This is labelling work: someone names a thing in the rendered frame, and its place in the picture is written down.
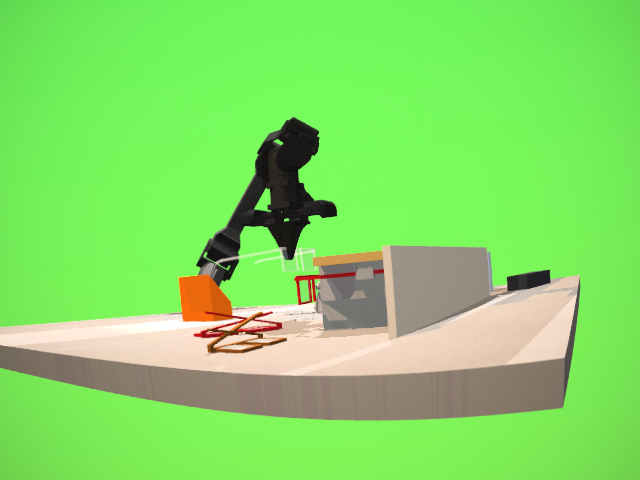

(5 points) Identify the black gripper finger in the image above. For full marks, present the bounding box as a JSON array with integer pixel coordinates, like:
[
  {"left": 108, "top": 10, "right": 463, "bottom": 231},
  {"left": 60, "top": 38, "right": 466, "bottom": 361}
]
[
  {"left": 283, "top": 220, "right": 311, "bottom": 260},
  {"left": 263, "top": 223, "right": 286, "bottom": 247}
]

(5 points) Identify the grey flat panel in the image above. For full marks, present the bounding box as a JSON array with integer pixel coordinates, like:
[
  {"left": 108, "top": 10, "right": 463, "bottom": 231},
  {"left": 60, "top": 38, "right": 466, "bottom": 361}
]
[{"left": 382, "top": 245, "right": 490, "bottom": 339}]

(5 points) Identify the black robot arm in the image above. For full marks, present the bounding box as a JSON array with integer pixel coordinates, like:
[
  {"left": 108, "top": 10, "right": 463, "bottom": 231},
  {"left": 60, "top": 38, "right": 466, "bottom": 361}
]
[{"left": 196, "top": 117, "right": 320, "bottom": 287}]

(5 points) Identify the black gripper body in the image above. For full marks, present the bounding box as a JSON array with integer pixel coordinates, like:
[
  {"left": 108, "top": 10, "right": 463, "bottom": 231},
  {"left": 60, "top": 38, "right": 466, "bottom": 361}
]
[{"left": 239, "top": 175, "right": 337, "bottom": 227}]

